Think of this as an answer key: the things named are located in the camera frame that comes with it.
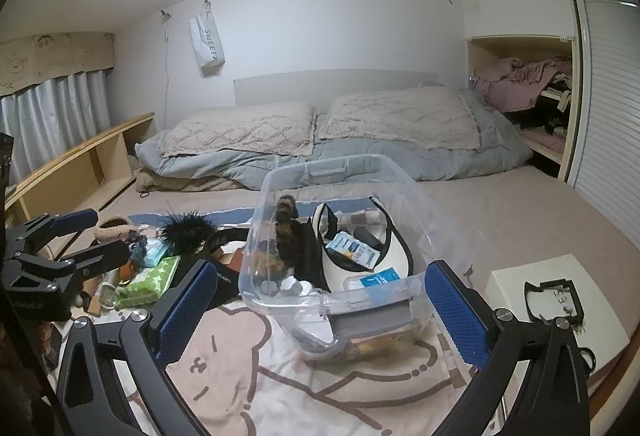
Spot white louvered closet door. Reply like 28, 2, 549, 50
568, 0, 640, 245

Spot teal tissue pack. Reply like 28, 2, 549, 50
140, 237, 168, 268

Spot clear plastic storage bin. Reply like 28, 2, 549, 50
239, 155, 472, 362

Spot wooden bedside shelf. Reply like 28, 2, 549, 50
6, 113, 156, 226

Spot blue white sachet pack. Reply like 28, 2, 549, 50
326, 231, 380, 270

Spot beige quilted pillow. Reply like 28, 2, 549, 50
160, 102, 317, 157
319, 86, 480, 151

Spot black feather pom pom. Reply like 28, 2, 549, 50
158, 211, 217, 256

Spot white black sun visor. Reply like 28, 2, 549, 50
311, 196, 414, 293

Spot pink clothes pile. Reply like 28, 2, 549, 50
471, 56, 573, 114

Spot white sweet paper bag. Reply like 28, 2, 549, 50
189, 12, 226, 68

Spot leopard fur headband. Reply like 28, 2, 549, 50
274, 194, 302, 268

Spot white bed headboard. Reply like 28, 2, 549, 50
233, 68, 438, 110

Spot blue scrunchie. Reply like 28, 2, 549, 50
127, 230, 148, 263

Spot black sun visor cap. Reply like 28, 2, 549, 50
171, 227, 248, 310

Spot green white dotted pack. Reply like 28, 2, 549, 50
114, 256, 181, 309

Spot right beige quilted pillow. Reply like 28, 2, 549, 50
319, 86, 480, 151

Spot clear bag of pink items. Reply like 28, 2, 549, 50
260, 275, 314, 297

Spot white box with black frame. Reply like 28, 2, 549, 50
485, 254, 629, 392

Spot blue foil sachet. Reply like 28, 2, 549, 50
359, 268, 400, 287

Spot beige printed curtain valance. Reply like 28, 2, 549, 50
0, 32, 115, 96

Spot grey curtain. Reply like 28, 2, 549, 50
1, 70, 112, 183

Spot brown leather pouch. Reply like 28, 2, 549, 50
222, 248, 243, 273

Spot grey blue duvet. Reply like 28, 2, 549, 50
136, 90, 532, 192

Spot left beige quilted pillow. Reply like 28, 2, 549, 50
160, 102, 317, 157

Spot beige fuzzy slipper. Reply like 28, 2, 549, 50
93, 216, 140, 244

